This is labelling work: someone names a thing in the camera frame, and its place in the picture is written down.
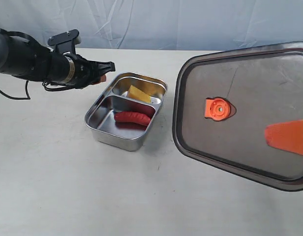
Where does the stainless steel lunch box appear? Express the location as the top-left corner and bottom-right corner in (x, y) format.
(85, 72), (168, 151)

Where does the red toy sausage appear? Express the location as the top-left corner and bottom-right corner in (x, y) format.
(114, 111), (151, 126)

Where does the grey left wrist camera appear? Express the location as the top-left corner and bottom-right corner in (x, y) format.
(47, 29), (81, 54)

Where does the yellow toy cheese slice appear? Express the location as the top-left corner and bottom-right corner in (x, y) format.
(127, 85), (151, 103)

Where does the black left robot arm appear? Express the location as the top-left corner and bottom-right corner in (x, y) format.
(0, 29), (115, 91)

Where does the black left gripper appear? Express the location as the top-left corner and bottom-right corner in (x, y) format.
(65, 54), (115, 89)

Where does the dark transparent box lid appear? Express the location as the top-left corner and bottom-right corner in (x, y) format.
(172, 42), (303, 192)

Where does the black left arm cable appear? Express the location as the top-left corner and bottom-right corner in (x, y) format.
(0, 78), (68, 101)

